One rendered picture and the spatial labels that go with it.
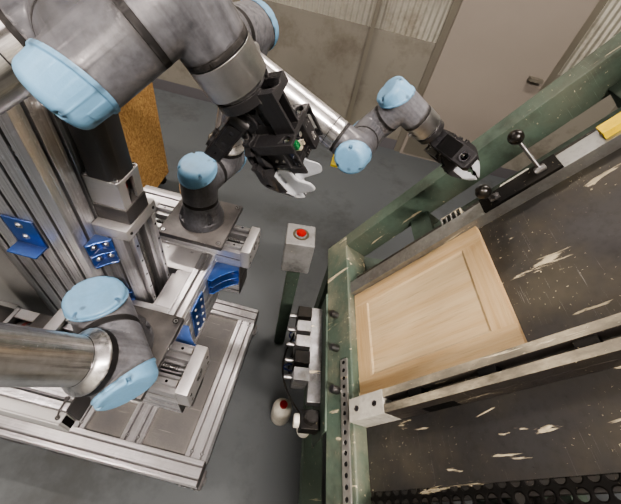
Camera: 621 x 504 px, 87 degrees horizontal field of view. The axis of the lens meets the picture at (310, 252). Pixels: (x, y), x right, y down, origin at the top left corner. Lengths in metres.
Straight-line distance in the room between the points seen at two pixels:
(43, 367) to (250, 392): 1.45
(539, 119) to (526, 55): 2.71
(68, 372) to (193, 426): 1.12
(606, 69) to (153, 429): 2.00
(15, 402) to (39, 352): 0.50
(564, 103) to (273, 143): 0.95
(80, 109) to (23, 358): 0.37
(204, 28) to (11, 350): 0.47
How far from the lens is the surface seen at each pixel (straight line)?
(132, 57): 0.36
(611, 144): 1.04
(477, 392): 0.85
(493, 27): 3.77
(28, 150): 0.79
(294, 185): 0.51
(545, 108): 1.21
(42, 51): 0.38
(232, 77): 0.38
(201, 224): 1.15
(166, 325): 0.98
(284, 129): 0.42
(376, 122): 0.87
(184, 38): 0.37
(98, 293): 0.79
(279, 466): 1.91
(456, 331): 0.95
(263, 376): 2.01
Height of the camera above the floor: 1.88
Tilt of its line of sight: 48 degrees down
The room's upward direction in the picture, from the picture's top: 14 degrees clockwise
